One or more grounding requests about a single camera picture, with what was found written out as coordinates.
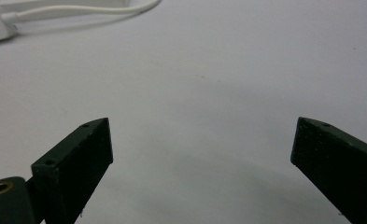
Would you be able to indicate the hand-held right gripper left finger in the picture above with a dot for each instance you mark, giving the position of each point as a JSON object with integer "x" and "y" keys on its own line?
{"x": 75, "y": 168}

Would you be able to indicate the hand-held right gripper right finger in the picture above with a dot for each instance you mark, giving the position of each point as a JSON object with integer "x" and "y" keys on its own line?
{"x": 336, "y": 165}

